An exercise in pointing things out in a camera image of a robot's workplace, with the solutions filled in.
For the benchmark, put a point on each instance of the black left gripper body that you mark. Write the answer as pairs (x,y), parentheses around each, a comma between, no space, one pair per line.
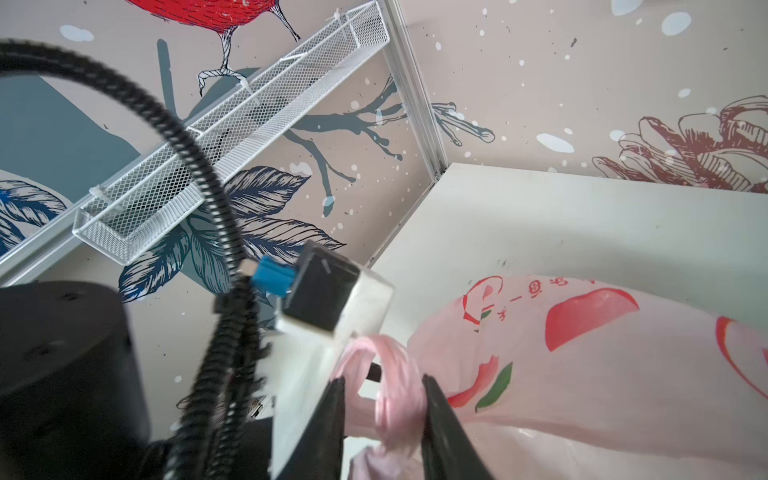
(322,302)

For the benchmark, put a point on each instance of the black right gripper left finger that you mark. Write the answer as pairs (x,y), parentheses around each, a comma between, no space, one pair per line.
(319,452)

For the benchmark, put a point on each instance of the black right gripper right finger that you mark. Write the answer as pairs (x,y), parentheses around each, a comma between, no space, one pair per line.
(446,449)

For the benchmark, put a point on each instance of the pink plastic bag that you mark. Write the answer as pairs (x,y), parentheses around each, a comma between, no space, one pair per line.
(564,378)

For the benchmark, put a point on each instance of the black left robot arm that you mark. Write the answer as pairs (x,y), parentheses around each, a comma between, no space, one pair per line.
(73,406)

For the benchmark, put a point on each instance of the white wire mesh shelf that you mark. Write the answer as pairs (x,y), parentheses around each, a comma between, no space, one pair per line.
(125,217)

